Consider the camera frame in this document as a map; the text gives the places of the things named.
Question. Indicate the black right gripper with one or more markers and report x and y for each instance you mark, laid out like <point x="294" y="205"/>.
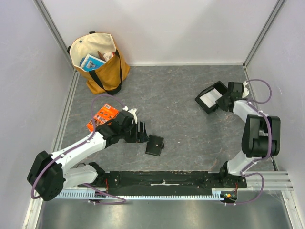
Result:
<point x="222" y="102"/>

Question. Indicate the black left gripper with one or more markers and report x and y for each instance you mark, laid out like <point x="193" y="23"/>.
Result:
<point x="141" y="136"/>

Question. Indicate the black leather card holder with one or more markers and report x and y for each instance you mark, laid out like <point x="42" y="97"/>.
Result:
<point x="154" y="145"/>

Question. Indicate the black plastic card tray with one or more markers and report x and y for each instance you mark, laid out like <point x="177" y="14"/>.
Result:
<point x="218" y="86"/>

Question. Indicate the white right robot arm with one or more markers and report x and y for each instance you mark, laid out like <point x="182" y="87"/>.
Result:
<point x="261" y="135"/>

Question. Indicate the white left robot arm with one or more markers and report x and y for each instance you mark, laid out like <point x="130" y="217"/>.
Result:
<point x="52" y="173"/>

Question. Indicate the white credit card stack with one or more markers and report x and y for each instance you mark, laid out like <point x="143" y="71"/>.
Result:
<point x="210" y="98"/>

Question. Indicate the orange printed box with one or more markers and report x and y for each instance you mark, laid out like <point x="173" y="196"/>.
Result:
<point x="106" y="113"/>

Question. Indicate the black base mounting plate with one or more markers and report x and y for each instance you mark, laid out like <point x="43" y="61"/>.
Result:
<point x="205" y="179"/>

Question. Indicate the blue book in bag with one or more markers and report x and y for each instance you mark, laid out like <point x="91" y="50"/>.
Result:
<point x="91" y="62"/>

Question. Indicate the mustard tote bag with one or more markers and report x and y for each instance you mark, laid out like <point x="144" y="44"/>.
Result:
<point x="110" y="76"/>

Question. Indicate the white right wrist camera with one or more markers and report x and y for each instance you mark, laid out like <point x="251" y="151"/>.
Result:
<point x="246" y="91"/>

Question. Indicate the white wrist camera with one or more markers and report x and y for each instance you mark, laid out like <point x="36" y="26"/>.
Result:
<point x="246" y="91"/>
<point x="133" y="112"/>

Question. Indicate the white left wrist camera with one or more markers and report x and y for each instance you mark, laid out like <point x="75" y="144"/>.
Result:
<point x="133" y="112"/>

